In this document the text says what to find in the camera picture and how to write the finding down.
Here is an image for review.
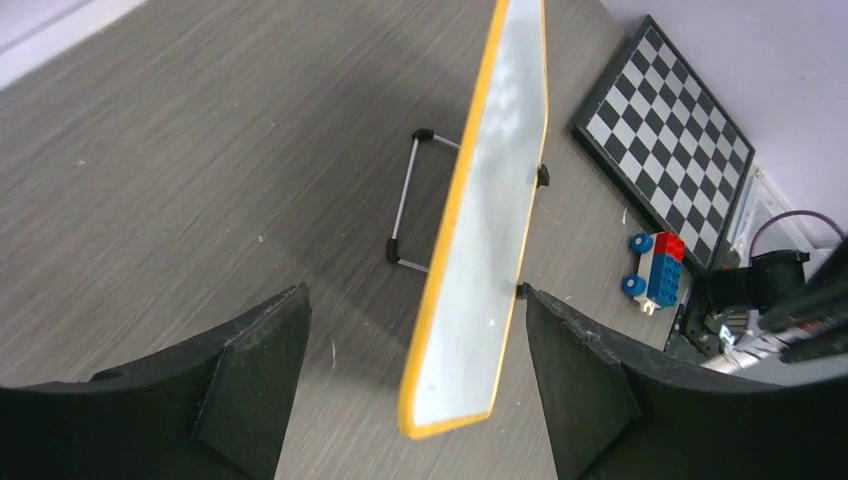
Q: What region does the blue red toy car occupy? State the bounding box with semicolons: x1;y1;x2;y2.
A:
621;231;685;316

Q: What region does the metal whiteboard stand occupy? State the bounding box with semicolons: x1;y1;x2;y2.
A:
385;128;518;279

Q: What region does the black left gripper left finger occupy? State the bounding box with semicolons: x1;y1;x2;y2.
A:
1;284;312;479

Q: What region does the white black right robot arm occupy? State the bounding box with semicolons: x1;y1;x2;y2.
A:
666;241;847;374

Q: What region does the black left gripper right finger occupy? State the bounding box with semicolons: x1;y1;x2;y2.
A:
525;287;847;479

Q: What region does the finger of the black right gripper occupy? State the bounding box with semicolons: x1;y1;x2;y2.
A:
758;239;847;333
780;327;847;363

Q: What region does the black white checkerboard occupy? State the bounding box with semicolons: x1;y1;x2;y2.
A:
571;16;755;274

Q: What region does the brown whiteboard marker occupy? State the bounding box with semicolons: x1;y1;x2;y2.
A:
701;321;847;374

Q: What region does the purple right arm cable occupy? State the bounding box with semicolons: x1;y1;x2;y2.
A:
748;209;847;258

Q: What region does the yellow framed whiteboard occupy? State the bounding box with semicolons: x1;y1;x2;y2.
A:
397;1;549;440

